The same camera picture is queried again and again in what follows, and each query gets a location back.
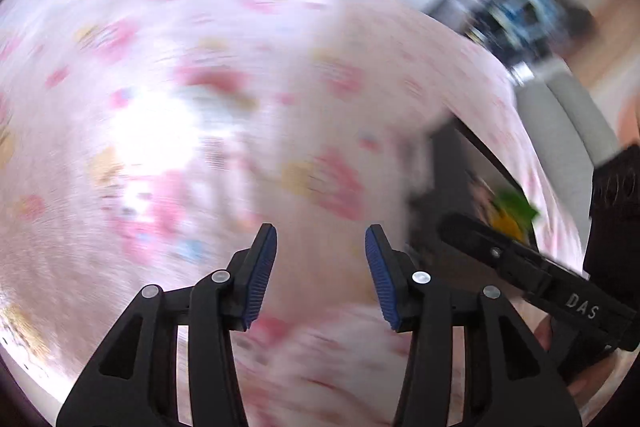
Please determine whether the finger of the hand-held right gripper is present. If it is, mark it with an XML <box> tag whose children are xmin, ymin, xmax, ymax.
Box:
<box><xmin>437</xmin><ymin>213</ymin><xmax>552</xmax><ymax>304</ymax></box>

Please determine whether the pink printed blanket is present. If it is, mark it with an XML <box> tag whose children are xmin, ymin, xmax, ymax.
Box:
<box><xmin>0</xmin><ymin>0</ymin><xmax>586</xmax><ymax>427</ymax></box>

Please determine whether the person's right hand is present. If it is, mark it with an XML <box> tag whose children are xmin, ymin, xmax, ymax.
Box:
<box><xmin>565</xmin><ymin>348</ymin><xmax>621</xmax><ymax>404</ymax></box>

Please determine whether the green yellow snack packet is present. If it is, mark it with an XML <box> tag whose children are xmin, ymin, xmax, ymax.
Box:
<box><xmin>487</xmin><ymin>189</ymin><xmax>541</xmax><ymax>245</ymax></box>

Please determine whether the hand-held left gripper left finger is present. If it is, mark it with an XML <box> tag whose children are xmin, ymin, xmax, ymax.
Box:
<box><xmin>56</xmin><ymin>223</ymin><xmax>277</xmax><ymax>427</ymax></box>

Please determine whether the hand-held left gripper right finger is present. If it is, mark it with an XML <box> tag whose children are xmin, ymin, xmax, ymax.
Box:
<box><xmin>364</xmin><ymin>224</ymin><xmax>581</xmax><ymax>427</ymax></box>

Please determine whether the black cardboard box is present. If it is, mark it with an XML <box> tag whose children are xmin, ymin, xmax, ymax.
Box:
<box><xmin>407</xmin><ymin>117</ymin><xmax>543</xmax><ymax>258</ymax></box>

